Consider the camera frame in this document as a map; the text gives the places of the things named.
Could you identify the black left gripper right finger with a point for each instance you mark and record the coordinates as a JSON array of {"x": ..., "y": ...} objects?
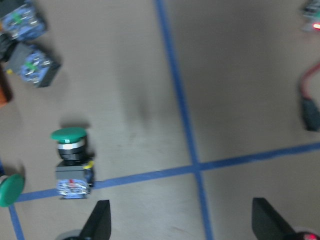
[{"x": 267, "y": 223}]

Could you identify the yellow push button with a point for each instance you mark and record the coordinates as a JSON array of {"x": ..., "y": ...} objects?
[
  {"x": 21, "y": 20},
  {"x": 32, "y": 65}
]

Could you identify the orange printed cylinder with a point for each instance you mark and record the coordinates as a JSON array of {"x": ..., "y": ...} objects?
[{"x": 5, "y": 90}]

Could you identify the yellow push button far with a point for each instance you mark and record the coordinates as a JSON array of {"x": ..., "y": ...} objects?
[{"x": 21, "y": 20}]

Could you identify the yellow push button near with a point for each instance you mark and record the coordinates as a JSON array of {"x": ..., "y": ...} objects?
[{"x": 32, "y": 65}]

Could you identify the small motor controller board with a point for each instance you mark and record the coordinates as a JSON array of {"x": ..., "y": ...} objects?
[{"x": 311, "y": 12}]

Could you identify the green push button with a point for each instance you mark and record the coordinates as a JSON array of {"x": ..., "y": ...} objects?
[
  {"x": 75, "y": 173},
  {"x": 11, "y": 187}
]

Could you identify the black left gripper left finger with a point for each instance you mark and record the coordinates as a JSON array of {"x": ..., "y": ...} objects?
[{"x": 98, "y": 225}]

